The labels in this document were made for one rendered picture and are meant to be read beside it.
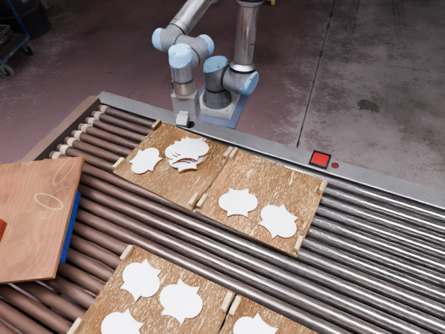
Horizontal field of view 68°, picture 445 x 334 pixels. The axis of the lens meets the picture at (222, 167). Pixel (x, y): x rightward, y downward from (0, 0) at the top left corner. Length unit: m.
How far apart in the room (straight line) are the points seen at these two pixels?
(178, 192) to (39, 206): 0.51
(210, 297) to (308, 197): 0.52
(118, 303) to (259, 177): 0.68
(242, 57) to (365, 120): 1.78
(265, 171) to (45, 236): 0.85
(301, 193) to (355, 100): 2.03
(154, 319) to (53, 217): 0.50
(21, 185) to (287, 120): 2.14
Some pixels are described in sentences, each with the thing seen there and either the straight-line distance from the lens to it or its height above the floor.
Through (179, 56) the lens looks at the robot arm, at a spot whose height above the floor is 1.44.
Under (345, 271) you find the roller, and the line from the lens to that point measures 1.22.
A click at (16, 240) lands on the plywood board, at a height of 1.04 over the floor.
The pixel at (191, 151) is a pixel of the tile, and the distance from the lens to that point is 1.38.
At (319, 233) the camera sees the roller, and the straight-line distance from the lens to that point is 1.26.
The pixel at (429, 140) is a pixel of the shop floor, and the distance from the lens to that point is 3.09.
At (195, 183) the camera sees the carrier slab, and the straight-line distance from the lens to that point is 1.35.
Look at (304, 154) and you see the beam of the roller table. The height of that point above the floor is 0.92.
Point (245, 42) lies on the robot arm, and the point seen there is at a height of 1.26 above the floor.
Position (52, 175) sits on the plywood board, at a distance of 1.45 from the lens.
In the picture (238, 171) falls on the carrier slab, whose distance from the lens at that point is 1.36.
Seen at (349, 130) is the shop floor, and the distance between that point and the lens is 2.94.
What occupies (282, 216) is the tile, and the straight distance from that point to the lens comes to 1.24.
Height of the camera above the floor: 2.02
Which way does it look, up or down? 51 degrees down
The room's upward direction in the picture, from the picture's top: 6 degrees counter-clockwise
